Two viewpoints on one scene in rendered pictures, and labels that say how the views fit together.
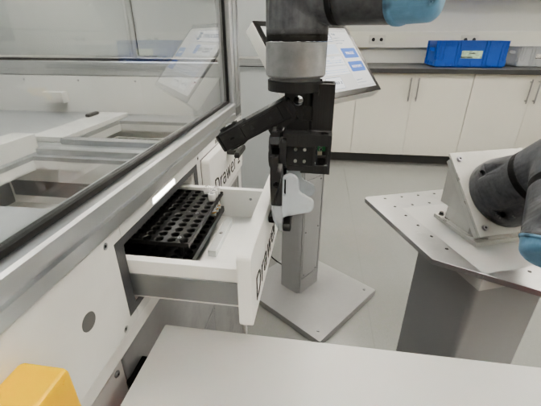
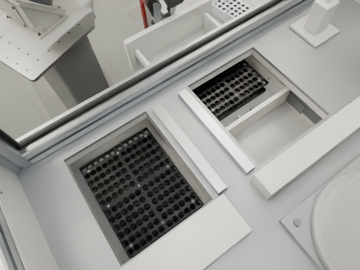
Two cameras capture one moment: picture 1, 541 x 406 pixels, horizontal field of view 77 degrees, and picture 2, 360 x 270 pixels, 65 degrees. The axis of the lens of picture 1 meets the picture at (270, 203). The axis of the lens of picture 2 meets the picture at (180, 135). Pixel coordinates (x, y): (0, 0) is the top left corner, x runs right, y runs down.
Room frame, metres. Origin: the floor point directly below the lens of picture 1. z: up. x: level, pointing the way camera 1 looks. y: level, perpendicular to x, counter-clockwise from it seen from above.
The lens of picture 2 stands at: (0.87, 0.51, 1.47)
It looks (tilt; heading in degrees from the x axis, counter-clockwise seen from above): 63 degrees down; 231
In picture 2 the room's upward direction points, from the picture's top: 5 degrees counter-clockwise
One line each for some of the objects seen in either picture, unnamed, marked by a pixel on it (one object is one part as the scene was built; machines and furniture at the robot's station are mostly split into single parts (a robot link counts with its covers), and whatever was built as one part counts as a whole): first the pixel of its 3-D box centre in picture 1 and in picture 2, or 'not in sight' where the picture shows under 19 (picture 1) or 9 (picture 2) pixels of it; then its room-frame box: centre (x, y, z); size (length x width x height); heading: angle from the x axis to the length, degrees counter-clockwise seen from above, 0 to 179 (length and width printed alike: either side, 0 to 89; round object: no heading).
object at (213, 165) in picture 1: (225, 163); not in sight; (0.80, 0.11, 0.87); 0.29 x 0.02 x 0.11; 172
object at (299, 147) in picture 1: (299, 126); not in sight; (0.46, -0.04, 1.04); 0.09 x 0.08 x 0.12; 82
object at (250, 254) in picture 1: (263, 233); not in sight; (0.47, 0.01, 0.87); 0.29 x 0.02 x 0.11; 172
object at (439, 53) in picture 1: (464, 53); not in sight; (3.52, -1.82, 1.01); 0.61 x 0.41 x 0.22; 82
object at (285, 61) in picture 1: (295, 62); not in sight; (0.47, -0.03, 1.12); 0.08 x 0.08 x 0.05
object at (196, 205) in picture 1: (145, 226); (212, 79); (0.50, 0.21, 0.87); 0.22 x 0.18 x 0.06; 82
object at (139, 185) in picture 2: not in sight; (141, 189); (0.83, 0.31, 0.87); 0.22 x 0.18 x 0.06; 82
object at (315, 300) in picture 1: (311, 200); not in sight; (1.35, -0.18, 0.51); 0.50 x 0.45 x 1.02; 45
